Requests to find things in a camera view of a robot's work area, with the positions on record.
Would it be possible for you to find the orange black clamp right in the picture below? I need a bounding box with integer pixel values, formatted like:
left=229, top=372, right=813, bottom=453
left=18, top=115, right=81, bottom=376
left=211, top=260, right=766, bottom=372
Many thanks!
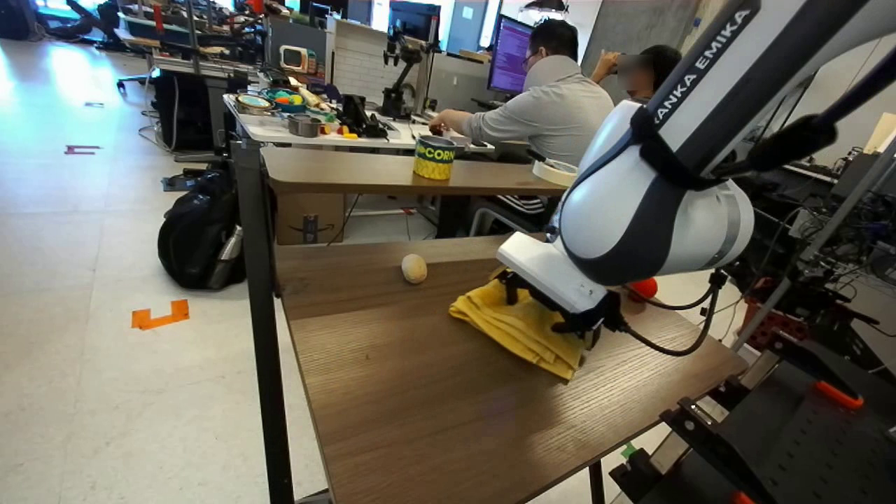
left=813, top=380, right=866, bottom=412

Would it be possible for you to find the cluttered white desk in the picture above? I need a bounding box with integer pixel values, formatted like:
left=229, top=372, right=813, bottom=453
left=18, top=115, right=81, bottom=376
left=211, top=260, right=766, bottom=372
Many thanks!
left=222, top=82, right=507, bottom=157

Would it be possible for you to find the black perforated cart tray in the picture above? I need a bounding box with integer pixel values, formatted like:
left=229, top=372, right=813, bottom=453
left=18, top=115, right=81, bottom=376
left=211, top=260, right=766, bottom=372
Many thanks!
left=612, top=352, right=896, bottom=504

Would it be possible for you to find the black diagonal table leg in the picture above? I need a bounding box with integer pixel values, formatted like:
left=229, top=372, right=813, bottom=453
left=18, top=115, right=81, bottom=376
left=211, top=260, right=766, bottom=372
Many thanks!
left=229, top=136, right=295, bottom=504

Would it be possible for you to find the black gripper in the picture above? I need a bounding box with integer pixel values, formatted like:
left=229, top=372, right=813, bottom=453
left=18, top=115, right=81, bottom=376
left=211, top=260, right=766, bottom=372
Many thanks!
left=497, top=268, right=624, bottom=348

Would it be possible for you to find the yellow green can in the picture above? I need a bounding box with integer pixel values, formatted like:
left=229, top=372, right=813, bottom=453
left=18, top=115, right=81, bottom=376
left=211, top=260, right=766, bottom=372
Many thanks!
left=414, top=136, right=456, bottom=183

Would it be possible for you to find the black backpack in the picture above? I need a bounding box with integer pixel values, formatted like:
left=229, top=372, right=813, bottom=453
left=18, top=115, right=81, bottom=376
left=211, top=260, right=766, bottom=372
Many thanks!
left=158, top=167, right=246, bottom=290

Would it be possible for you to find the red orange ball toy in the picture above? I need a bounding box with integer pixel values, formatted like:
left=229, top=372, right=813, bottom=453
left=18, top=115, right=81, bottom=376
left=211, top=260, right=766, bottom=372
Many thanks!
left=628, top=276, right=659, bottom=302

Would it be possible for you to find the yellow towel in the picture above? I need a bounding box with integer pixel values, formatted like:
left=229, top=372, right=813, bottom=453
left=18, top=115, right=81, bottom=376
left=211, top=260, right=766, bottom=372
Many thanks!
left=449, top=279, right=585, bottom=380

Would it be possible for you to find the person in grey shirt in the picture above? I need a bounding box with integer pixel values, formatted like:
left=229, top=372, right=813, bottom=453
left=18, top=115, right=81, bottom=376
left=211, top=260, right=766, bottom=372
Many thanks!
left=431, top=19, right=613, bottom=166

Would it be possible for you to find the computer monitor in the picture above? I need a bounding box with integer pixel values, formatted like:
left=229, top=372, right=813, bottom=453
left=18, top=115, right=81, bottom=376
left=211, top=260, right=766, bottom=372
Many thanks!
left=488, top=13, right=533, bottom=96

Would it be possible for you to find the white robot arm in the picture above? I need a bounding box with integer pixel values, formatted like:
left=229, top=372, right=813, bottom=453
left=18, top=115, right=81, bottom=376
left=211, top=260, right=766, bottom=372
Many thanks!
left=500, top=0, right=896, bottom=335

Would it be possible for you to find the beige brown oval object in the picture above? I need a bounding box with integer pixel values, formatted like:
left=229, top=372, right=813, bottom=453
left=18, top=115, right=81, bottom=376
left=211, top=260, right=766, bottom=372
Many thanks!
left=400, top=251, right=428, bottom=286

